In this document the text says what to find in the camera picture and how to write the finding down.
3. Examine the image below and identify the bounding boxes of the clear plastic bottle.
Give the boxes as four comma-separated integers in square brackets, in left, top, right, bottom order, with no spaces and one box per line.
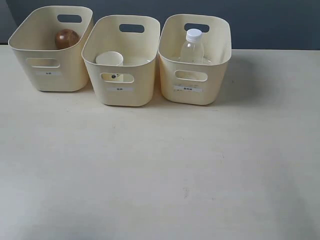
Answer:
[179,28,204,64]

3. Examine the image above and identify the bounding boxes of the white paper cup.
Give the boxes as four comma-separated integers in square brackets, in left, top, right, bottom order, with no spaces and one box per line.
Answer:
[95,51,125,83]

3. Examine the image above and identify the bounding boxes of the brown wooden cup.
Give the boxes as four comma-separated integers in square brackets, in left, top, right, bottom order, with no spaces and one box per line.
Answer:
[54,29,80,50]

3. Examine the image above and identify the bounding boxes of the cream right storage bin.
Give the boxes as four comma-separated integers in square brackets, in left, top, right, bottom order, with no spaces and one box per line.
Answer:
[158,14,232,105]

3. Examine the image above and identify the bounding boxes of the cream storage bin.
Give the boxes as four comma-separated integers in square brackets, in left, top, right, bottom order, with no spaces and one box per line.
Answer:
[8,5,94,92]
[158,14,232,105]
[81,15,161,107]

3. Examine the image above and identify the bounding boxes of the cream middle storage bin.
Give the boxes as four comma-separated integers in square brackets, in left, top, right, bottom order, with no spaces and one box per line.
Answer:
[81,15,161,107]

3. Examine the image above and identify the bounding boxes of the cream left storage bin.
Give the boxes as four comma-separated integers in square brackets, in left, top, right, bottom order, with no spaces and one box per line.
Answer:
[8,5,94,92]

